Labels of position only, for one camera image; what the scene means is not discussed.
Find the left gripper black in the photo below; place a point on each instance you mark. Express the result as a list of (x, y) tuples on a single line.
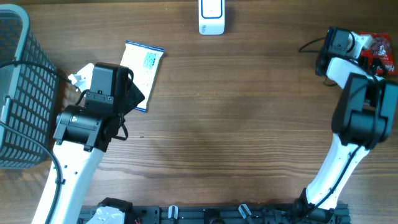
[(133, 96)]

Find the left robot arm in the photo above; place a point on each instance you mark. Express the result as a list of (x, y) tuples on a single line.
[(82, 136)]

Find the white barcode scanner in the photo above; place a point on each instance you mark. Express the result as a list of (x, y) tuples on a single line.
[(211, 17)]

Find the red snack bag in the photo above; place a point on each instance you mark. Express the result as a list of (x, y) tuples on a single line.
[(381, 48)]

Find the large cream snack bag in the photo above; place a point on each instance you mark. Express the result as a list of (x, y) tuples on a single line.
[(143, 60)]

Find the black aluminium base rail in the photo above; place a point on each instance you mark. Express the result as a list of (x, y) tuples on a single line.
[(269, 214)]

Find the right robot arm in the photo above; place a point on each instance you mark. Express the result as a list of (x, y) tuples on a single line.
[(363, 118)]

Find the grey plastic shopping basket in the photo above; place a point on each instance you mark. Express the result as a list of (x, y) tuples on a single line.
[(28, 93)]

